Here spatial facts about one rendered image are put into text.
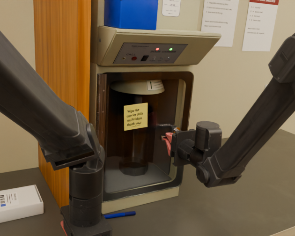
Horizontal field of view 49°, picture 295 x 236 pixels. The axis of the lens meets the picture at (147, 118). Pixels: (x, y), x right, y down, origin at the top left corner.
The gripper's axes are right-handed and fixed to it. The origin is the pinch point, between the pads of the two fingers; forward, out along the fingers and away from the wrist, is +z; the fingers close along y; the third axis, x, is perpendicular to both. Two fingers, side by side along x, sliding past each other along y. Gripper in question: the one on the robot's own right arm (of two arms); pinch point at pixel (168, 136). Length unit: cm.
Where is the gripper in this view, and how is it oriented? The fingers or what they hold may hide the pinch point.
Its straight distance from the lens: 98.4
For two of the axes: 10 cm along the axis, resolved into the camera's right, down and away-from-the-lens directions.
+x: -8.8, 0.9, -4.8
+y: 0.7, -9.5, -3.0
